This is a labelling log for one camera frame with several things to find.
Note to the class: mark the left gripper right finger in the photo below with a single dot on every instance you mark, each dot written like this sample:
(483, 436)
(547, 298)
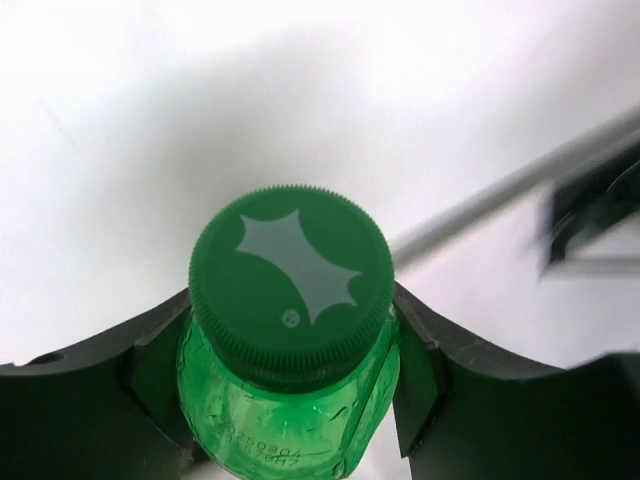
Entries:
(466, 408)

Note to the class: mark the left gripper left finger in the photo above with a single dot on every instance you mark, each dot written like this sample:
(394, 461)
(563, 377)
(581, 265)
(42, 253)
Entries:
(103, 408)

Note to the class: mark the green plastic soda bottle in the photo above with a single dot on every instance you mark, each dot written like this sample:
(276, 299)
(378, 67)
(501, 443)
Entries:
(290, 355)

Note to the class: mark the aluminium front rail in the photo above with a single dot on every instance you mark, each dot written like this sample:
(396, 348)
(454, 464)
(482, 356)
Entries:
(567, 162)

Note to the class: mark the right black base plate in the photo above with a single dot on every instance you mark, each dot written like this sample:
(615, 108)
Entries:
(585, 210)

